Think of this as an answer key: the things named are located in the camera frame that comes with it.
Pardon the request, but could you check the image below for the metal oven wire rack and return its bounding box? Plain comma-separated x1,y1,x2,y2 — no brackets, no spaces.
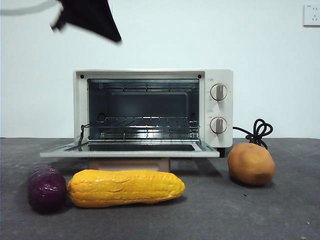
96,115,201,132

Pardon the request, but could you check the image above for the black power cable with plug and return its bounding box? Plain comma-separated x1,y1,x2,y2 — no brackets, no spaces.
232,118,274,151

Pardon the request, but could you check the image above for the white Toshiba toaster oven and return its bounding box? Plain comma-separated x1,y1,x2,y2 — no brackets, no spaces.
73,68,235,158

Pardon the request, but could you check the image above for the glass oven door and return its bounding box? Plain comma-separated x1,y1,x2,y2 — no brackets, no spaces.
39,141,221,159

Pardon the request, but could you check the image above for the purple eggplant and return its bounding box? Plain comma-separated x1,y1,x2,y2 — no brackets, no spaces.
27,164,68,214

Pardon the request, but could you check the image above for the beige oven knob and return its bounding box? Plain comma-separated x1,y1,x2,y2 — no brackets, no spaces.
209,83,228,102
209,116,228,135

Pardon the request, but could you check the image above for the beige oven door handle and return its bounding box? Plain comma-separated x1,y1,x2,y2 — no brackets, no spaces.
88,157,172,173

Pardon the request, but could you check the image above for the brown potato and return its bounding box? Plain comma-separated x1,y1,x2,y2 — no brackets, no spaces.
226,142,276,186

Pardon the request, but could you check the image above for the yellow corn cob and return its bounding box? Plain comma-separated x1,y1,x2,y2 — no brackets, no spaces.
67,169,186,208

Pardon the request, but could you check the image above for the white wall socket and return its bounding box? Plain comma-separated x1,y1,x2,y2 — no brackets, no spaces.
302,4,320,28

